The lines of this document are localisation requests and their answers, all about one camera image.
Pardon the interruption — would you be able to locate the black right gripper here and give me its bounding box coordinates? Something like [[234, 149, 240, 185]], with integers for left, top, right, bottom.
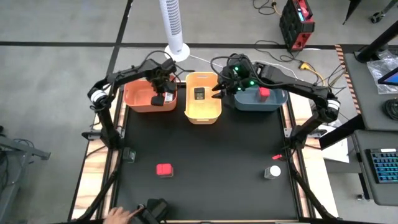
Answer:
[[211, 67, 249, 101]]

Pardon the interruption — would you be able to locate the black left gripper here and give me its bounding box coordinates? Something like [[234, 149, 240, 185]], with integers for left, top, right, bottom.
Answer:
[[150, 74, 178, 107]]

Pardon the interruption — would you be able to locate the smoked paprika tin red lid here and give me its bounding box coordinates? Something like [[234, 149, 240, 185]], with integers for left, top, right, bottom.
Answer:
[[258, 86, 271, 102], [155, 163, 175, 179]]

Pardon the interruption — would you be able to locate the orange plastic bin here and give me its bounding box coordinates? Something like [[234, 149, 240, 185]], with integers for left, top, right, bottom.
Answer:
[[123, 77, 178, 113]]

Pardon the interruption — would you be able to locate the blue plastic bin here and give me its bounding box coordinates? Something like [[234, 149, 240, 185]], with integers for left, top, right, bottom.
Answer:
[[233, 86, 289, 113]]

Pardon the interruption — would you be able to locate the yellow plastic bin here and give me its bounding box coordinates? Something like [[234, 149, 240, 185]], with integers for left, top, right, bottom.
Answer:
[[184, 72, 223, 126]]

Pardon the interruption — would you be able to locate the white tower fan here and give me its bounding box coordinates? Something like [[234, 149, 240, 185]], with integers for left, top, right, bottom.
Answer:
[[159, 0, 191, 63]]

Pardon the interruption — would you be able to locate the red black power station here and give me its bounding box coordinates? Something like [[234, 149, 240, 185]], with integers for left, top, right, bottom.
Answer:
[[279, 0, 316, 52]]

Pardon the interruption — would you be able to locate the black handheld object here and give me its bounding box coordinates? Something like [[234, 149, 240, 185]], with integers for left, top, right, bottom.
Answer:
[[130, 198, 170, 224]]

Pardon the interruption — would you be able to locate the person's hand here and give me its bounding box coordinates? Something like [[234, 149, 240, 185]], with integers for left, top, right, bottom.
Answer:
[[103, 206, 142, 224]]

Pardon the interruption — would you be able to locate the white paper sheet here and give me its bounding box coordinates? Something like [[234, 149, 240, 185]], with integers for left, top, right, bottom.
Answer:
[[321, 136, 351, 164]]

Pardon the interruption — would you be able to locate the grey desk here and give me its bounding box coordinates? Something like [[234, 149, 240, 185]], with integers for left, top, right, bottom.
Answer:
[[353, 129, 398, 207], [343, 46, 398, 132]]

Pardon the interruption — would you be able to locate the black partition panel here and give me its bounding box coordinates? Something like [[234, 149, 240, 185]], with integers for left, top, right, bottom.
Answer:
[[343, 0, 363, 26]]

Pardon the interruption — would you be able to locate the clear plastic bag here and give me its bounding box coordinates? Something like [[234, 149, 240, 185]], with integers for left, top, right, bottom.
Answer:
[[366, 49, 398, 95]]

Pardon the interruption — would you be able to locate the black stand pole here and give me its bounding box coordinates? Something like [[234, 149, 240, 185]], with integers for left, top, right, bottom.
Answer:
[[355, 20, 398, 63]]

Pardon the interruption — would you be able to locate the tablet computer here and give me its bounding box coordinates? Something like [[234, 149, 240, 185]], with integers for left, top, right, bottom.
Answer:
[[377, 66, 398, 86]]

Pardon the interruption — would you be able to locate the cart leg with caster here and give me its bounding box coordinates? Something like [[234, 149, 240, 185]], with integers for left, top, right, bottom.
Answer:
[[369, 0, 398, 24]]

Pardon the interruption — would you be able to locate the black keyboard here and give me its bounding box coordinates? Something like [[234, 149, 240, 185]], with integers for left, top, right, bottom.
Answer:
[[365, 148, 398, 185]]

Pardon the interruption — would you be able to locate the white power cord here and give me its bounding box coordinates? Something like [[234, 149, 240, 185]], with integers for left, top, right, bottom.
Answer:
[[188, 54, 225, 68]]

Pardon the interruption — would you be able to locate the black frame strut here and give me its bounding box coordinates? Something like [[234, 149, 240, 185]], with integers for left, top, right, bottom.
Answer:
[[78, 169, 121, 222], [290, 169, 336, 222]]

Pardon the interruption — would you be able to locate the grey cart frame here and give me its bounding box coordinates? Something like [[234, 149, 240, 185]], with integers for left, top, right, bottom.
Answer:
[[0, 135, 52, 224]]

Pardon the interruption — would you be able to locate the black cable coil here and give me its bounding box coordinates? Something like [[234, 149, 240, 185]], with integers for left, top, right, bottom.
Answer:
[[382, 97, 398, 122]]

